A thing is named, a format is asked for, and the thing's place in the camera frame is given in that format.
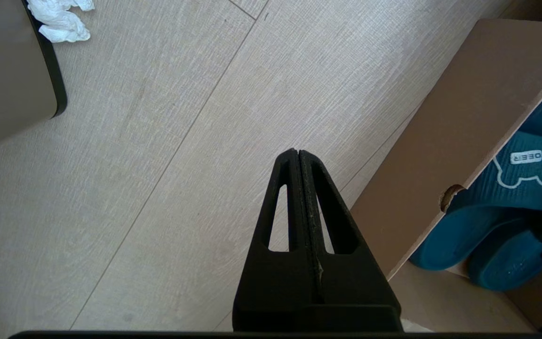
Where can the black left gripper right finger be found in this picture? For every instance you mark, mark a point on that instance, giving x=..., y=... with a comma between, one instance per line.
x=355, y=278

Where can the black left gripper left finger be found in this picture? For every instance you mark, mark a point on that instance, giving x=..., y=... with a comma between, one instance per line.
x=271, y=282

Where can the dark blue rubber slipper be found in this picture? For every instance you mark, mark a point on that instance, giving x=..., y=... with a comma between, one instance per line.
x=525, y=188
x=506, y=263

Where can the brown cardboard shoe box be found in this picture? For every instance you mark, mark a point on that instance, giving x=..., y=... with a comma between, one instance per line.
x=464, y=117

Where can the white crumpled tissue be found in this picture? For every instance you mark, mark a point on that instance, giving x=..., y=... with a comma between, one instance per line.
x=61, y=23

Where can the brown plastic trash bin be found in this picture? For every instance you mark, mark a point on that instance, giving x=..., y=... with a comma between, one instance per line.
x=7, y=70

